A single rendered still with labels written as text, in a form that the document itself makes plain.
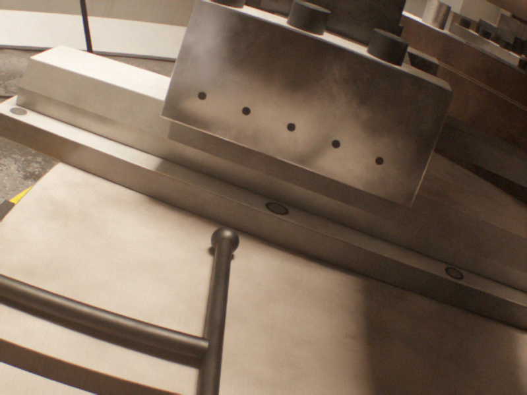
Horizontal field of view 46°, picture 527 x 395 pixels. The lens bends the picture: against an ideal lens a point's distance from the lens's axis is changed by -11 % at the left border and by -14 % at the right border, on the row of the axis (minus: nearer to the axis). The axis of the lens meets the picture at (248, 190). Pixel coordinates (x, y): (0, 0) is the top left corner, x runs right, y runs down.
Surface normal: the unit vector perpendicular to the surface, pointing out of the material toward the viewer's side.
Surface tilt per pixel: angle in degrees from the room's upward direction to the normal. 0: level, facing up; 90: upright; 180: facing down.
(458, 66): 90
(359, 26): 90
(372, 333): 0
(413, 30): 90
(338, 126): 90
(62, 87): 72
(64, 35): 37
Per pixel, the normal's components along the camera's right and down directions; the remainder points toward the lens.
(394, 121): -0.19, 0.34
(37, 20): 0.52, -0.40
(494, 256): -0.09, 0.05
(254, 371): 0.29, -0.87
